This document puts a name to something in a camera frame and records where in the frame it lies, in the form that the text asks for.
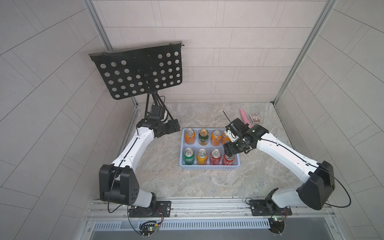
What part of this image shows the orange Fanta can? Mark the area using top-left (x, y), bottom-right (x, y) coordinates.
top-left (222, 132), bottom-right (231, 145)
top-left (211, 130), bottom-right (222, 147)

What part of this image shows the red cola can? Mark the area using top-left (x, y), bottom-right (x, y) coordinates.
top-left (210, 149), bottom-right (222, 166)
top-left (222, 154), bottom-right (236, 166)

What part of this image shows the yellow-orange Schweppes can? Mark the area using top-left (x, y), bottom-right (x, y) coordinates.
top-left (197, 149), bottom-right (208, 165)

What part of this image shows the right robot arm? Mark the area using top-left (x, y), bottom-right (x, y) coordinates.
top-left (224, 119), bottom-right (335, 213)

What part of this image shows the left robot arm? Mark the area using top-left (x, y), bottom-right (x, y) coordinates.
top-left (99, 119), bottom-right (180, 211)

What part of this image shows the light blue plastic basket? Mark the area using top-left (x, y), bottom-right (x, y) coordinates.
top-left (180, 128), bottom-right (241, 170)

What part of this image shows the orange soda can back-left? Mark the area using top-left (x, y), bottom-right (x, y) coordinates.
top-left (184, 128), bottom-right (195, 145)

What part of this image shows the pink foam cylinder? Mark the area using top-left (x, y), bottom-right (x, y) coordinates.
top-left (240, 108), bottom-right (252, 128)

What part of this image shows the small playing card box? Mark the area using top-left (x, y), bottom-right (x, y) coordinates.
top-left (249, 113), bottom-right (261, 124)

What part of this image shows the green gold-top tea can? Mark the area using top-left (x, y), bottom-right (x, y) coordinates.
top-left (199, 129), bottom-right (209, 146)

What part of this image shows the green Sprite can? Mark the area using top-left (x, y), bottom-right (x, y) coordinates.
top-left (183, 148), bottom-right (195, 165)

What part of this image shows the black perforated music stand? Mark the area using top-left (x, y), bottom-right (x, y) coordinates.
top-left (89, 42), bottom-right (184, 101)

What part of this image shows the right circuit board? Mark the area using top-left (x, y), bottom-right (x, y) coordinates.
top-left (268, 218), bottom-right (285, 235)

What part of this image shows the circuit board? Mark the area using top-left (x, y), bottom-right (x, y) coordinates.
top-left (268, 218), bottom-right (285, 235)
top-left (139, 221), bottom-right (160, 238)

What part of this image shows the left circuit board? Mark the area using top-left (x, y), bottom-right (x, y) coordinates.
top-left (139, 221), bottom-right (160, 238)

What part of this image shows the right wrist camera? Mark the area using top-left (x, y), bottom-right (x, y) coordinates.
top-left (225, 118), bottom-right (250, 142)

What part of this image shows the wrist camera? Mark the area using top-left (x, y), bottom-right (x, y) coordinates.
top-left (149, 105), bottom-right (166, 121)
top-left (225, 118), bottom-right (250, 142)

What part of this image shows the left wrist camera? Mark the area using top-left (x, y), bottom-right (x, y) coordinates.
top-left (149, 105), bottom-right (166, 121)

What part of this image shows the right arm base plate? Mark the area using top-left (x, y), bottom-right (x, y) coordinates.
top-left (245, 198), bottom-right (292, 217)

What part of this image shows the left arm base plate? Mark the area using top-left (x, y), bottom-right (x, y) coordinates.
top-left (128, 201), bottom-right (172, 218)

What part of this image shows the aluminium mounting rail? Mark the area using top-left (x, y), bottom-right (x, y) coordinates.
top-left (82, 197), bottom-right (336, 221)

